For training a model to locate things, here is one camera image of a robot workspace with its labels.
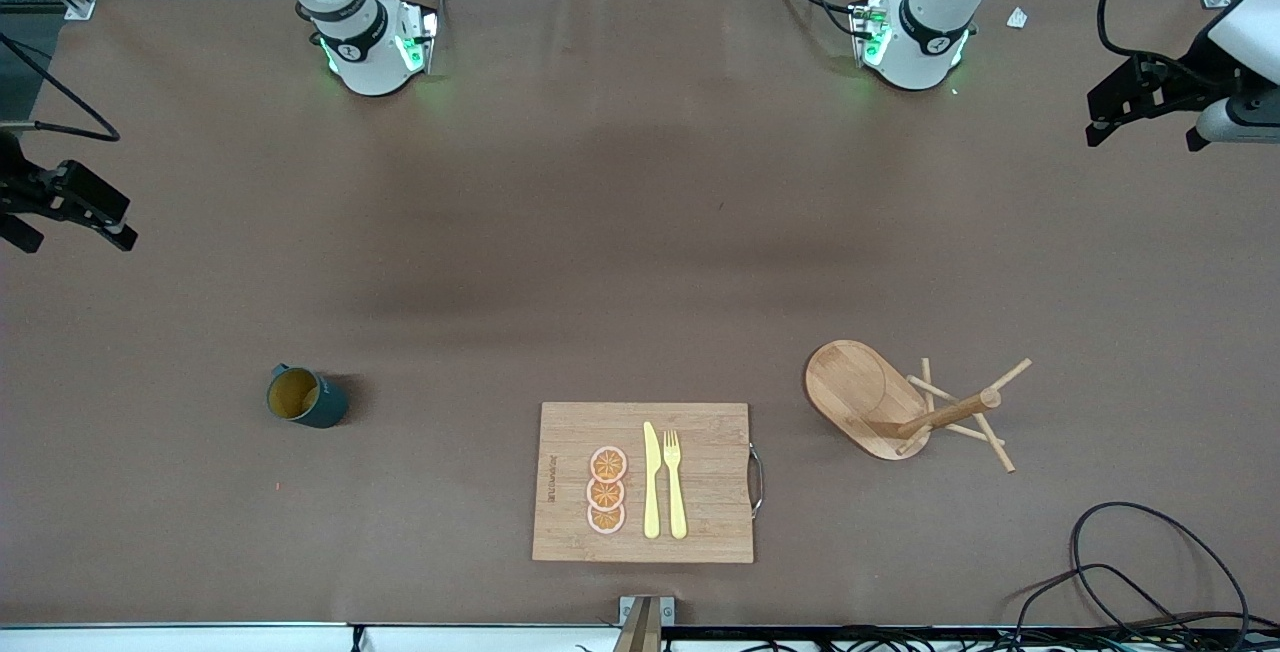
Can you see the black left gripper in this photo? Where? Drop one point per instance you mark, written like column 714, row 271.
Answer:
column 1192, row 69

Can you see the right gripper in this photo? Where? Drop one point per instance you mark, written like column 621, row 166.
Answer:
column 18, row 188

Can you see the dark green ribbed cup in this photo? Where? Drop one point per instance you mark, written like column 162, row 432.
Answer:
column 325, row 407

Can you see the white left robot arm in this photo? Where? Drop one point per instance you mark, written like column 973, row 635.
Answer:
column 925, row 42

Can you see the white paper scrap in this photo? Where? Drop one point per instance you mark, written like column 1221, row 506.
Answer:
column 1017, row 18

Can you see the wooden mug tree stand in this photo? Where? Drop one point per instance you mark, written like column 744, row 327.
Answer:
column 850, row 392

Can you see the brown table cover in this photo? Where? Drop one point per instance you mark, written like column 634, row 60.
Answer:
column 500, row 282

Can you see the bamboo cutting board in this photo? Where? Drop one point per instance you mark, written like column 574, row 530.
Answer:
column 700, row 472

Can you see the orange slice toy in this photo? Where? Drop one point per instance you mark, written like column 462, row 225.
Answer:
column 608, row 464
column 605, row 495
column 606, row 521

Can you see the yellow plastic fork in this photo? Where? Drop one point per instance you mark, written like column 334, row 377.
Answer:
column 676, row 502

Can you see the yellow plastic knife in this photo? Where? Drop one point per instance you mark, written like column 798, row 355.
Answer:
column 651, row 492

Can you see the white table edge rail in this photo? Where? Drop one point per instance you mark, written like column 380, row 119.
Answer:
column 200, row 638

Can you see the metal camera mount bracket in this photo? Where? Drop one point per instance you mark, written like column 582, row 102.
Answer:
column 645, row 627

